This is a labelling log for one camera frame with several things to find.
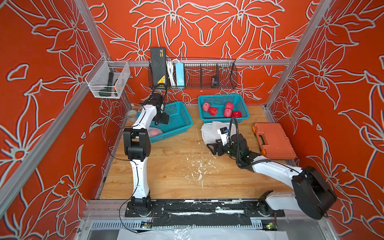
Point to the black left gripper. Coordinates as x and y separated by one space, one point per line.
164 118

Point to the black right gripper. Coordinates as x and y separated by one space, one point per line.
220 146

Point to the teal basket with netted apples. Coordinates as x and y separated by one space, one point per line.
179 122

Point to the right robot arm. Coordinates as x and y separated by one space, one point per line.
310 193

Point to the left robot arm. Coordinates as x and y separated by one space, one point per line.
137 147

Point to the teal basket for bare apples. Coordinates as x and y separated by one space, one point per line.
219 102

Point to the white plastic tub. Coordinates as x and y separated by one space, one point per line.
207 139

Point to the clear tape roll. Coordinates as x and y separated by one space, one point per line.
132 114

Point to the light blue power bank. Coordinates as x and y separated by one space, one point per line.
180 74

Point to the black box device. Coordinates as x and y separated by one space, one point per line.
159 65

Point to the orange tool case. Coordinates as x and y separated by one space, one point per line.
273 141

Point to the small black device in basket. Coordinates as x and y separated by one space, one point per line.
215 82

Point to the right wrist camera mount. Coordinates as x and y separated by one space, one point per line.
224 135

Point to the black wire wall basket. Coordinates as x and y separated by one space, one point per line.
199 73

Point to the dark green handled tool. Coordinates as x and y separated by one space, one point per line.
107 91

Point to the clear acrylic wall box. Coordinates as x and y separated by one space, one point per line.
107 79

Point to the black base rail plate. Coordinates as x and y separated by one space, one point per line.
232 214

